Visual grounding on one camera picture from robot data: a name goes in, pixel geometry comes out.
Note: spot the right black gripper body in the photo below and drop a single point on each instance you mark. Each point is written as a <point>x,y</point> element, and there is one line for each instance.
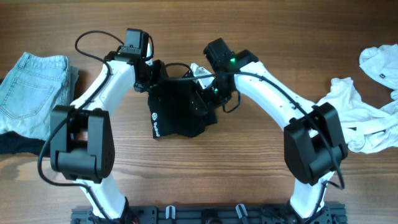
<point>217,93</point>

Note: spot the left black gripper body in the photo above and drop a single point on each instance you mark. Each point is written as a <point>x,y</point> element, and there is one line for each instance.
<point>154,74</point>

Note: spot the black t-shirt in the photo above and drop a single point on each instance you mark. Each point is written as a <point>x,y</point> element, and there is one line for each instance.
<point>172,105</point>

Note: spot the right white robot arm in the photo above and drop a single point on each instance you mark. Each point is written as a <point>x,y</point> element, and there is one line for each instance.
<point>314,145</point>

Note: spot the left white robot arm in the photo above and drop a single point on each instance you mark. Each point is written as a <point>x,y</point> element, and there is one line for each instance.
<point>81,142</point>

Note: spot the light blue denim jeans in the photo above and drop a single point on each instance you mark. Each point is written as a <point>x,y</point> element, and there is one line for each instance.
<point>31,90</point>

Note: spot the folded black garment under jeans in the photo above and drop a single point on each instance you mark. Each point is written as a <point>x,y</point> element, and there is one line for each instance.
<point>13,143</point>

